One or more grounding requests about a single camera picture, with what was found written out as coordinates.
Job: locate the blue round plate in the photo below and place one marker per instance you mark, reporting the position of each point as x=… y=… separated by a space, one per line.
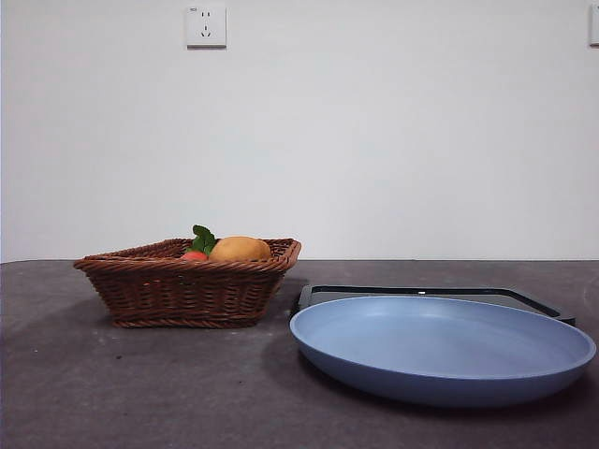
x=421 y=346

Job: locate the yellow-brown potato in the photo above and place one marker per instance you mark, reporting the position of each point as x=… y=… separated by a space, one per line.
x=238 y=249

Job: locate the red radish with green leaves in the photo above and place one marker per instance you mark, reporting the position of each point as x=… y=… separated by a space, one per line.
x=202 y=241

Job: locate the brown wicker basket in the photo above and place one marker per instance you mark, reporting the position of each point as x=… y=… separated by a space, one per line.
x=187 y=294

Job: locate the black rectangular tray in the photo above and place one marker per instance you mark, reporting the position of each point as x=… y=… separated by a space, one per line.
x=529 y=300

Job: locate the white wall socket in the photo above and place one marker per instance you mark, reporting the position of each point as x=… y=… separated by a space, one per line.
x=206 y=25

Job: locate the white wall plate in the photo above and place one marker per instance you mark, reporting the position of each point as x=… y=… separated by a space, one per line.
x=594 y=25

